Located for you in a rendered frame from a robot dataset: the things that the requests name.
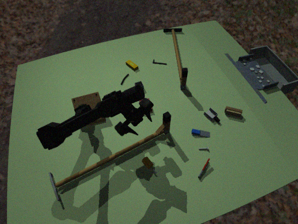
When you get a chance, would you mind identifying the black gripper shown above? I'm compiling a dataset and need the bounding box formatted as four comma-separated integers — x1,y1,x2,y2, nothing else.
114,98,154,136

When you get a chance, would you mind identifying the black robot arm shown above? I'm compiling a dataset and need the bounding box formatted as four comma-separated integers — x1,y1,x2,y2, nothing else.
36,85,145,150

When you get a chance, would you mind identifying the blue-handled knife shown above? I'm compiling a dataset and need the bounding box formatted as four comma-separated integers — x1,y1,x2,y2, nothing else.
191,129,210,137

